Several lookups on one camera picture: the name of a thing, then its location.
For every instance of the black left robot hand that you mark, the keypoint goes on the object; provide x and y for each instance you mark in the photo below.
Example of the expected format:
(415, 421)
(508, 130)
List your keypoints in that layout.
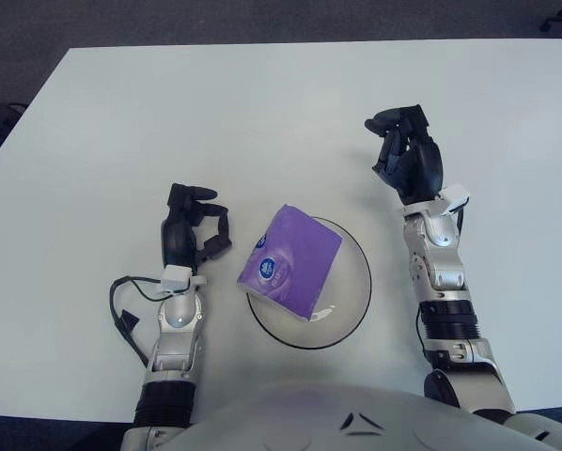
(177, 242)

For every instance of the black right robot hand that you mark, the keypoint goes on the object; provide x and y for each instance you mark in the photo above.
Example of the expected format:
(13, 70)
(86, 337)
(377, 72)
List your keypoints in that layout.
(424, 164)

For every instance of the purple tissue paper pack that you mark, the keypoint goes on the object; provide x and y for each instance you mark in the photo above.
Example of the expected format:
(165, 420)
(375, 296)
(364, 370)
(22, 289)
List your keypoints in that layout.
(295, 253)

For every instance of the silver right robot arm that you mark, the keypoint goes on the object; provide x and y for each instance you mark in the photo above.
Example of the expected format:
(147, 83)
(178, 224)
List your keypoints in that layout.
(441, 277)

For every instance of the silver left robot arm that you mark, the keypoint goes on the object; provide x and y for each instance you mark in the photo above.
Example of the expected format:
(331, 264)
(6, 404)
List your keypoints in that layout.
(177, 321)

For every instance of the white plate black rim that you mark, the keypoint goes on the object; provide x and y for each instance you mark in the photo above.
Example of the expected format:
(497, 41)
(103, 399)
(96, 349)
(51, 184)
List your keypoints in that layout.
(347, 291)

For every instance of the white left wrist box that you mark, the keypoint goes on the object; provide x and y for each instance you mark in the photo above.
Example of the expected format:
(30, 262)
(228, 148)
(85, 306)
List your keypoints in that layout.
(176, 278)

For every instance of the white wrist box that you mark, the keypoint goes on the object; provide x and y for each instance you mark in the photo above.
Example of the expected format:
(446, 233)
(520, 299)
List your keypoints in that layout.
(176, 278)
(455, 197)

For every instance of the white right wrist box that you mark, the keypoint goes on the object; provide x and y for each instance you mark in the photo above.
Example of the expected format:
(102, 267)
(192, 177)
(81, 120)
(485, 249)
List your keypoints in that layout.
(455, 197)

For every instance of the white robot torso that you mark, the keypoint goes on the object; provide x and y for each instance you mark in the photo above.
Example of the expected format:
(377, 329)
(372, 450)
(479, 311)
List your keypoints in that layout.
(332, 423)

